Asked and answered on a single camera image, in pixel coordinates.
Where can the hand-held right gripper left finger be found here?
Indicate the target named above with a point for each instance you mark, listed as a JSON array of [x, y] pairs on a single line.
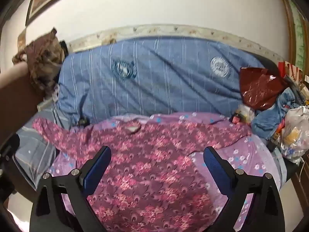
[[96, 169]]

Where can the brown patterned cloth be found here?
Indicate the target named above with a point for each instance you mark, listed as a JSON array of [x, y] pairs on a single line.
[[43, 60]]

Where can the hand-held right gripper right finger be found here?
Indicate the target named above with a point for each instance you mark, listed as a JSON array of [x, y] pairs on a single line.
[[217, 171]]

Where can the beige floral wall trim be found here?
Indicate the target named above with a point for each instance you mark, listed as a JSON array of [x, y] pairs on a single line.
[[169, 30]]

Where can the blue striped quilt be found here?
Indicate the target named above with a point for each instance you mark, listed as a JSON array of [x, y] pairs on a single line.
[[169, 77]]

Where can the grey zippered garment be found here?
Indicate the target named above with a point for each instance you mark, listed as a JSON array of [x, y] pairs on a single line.
[[36, 149]]

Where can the purple floral blanket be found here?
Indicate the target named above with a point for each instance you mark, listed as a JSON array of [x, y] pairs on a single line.
[[253, 154]]

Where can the colourful small packet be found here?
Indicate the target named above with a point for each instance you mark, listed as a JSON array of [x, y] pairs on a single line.
[[241, 114]]

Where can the green wooden framed picture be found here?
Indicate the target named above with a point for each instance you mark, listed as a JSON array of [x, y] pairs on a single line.
[[298, 33]]

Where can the tan bed headboard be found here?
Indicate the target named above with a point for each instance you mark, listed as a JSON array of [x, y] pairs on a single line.
[[17, 96]]

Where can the red paper gift bag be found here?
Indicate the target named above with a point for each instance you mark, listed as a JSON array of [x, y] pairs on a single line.
[[289, 71]]

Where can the white plastic bag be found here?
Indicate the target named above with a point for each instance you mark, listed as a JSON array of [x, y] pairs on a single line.
[[294, 135]]

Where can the red plastic bag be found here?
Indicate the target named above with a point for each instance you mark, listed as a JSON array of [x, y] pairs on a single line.
[[258, 87]]

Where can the blue denim jeans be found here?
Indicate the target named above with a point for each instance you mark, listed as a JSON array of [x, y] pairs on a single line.
[[265, 123]]

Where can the pink floral maroon top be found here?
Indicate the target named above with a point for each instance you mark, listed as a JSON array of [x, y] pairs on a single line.
[[149, 174]]

